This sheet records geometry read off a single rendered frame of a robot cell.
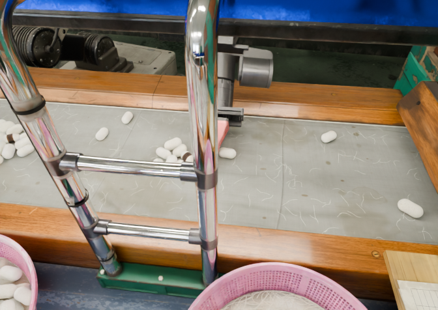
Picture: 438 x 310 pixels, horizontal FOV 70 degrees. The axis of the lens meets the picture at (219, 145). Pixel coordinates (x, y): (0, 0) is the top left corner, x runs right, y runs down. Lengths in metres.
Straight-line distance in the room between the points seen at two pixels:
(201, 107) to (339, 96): 0.58
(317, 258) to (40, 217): 0.43
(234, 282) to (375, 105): 0.51
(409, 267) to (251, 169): 0.29
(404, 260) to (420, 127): 0.26
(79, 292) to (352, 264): 0.42
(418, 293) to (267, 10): 0.39
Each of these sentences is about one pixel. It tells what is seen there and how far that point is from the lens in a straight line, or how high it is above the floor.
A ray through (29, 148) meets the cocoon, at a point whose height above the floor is 0.75.
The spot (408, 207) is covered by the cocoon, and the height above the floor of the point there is 0.76.
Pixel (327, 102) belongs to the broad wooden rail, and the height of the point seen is 0.76.
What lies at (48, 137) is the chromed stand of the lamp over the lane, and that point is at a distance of 0.32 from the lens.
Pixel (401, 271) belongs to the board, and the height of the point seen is 0.78.
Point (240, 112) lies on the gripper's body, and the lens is 0.58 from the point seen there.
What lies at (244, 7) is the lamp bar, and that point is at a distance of 0.35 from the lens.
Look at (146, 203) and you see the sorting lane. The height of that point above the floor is 0.74.
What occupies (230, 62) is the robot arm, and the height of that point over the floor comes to 0.89.
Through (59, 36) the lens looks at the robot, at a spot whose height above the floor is 0.74.
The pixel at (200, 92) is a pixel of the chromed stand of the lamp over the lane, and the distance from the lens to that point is 0.23.
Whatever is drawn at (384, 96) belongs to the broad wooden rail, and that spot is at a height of 0.76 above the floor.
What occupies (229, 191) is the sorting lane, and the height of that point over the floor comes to 0.74.
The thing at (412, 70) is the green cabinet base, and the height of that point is 0.82.
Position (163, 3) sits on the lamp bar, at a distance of 0.36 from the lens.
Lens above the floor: 1.19
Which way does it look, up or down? 44 degrees down
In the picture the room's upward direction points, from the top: straight up
